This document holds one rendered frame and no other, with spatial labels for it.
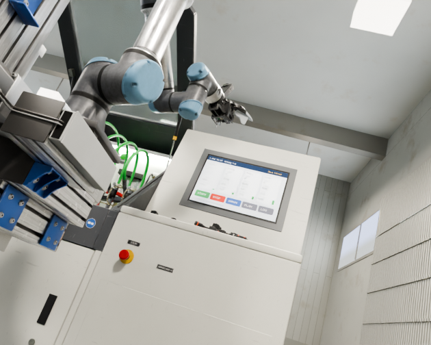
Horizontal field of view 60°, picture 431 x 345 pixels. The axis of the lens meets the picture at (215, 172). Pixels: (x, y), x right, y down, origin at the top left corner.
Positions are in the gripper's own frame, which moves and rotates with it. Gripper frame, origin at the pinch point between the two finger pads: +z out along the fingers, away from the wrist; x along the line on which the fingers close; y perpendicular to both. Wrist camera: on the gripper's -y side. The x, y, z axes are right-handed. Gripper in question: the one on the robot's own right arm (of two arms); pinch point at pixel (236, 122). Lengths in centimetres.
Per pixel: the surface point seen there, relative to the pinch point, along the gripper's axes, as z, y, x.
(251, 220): 26.0, 33.7, 1.9
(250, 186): 27.9, 16.5, -1.9
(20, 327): -20, 92, -57
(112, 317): -9, 83, -28
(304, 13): 225, -342, -55
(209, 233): -1.2, 49.7, -1.3
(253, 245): 4, 51, 14
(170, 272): -4, 65, -12
